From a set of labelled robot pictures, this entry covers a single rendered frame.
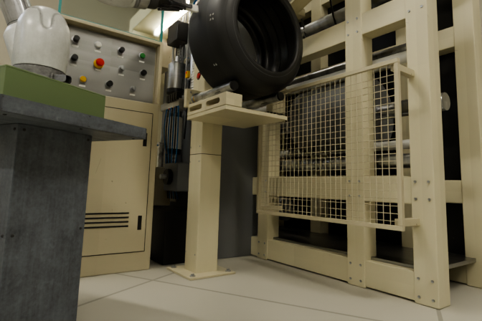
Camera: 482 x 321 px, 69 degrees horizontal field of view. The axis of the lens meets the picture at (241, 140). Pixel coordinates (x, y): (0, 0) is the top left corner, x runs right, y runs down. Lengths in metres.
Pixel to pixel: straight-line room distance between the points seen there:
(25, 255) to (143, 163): 0.95
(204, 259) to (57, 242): 0.88
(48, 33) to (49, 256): 0.69
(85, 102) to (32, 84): 0.18
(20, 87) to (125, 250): 1.11
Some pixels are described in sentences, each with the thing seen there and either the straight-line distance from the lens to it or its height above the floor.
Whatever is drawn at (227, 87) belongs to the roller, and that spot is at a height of 0.89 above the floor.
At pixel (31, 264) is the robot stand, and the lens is 1.20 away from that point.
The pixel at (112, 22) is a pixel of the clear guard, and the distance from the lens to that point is 2.11.
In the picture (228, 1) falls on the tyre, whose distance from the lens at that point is 1.61.
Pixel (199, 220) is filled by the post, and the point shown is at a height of 0.27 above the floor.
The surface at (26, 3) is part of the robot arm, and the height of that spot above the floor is 1.10.
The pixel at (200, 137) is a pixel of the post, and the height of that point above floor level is 0.70.
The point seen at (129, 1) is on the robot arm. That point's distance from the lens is 1.52.
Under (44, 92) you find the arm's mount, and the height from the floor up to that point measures 0.71.
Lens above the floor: 0.45
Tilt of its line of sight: 7 degrees up
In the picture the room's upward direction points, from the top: 2 degrees clockwise
